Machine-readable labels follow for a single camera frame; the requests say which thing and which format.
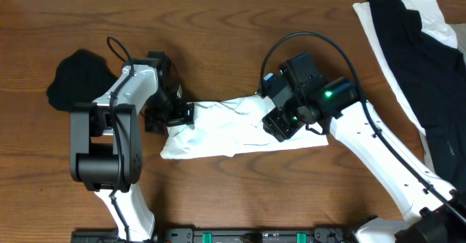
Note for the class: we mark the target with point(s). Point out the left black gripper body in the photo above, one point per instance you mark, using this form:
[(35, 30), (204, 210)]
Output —
[(163, 110)]

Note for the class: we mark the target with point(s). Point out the black t-shirt in pile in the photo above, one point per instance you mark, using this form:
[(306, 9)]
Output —
[(447, 143)]

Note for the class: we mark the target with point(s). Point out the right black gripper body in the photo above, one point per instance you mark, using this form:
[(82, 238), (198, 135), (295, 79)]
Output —
[(286, 122)]

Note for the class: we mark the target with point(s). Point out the folded black garment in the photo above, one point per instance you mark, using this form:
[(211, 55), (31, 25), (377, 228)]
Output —
[(79, 78)]

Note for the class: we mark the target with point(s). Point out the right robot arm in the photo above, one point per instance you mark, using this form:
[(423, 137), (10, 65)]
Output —
[(432, 209)]

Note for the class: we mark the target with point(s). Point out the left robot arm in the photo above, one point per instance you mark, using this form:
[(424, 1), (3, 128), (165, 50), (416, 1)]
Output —
[(106, 150)]

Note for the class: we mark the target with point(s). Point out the white robot print t-shirt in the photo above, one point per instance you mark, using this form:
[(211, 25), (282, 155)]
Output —
[(231, 127)]

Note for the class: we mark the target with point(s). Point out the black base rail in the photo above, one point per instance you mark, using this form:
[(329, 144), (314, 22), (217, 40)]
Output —
[(189, 234)]

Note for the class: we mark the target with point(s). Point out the white t-shirt in pile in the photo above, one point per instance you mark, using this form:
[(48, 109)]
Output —
[(416, 50)]

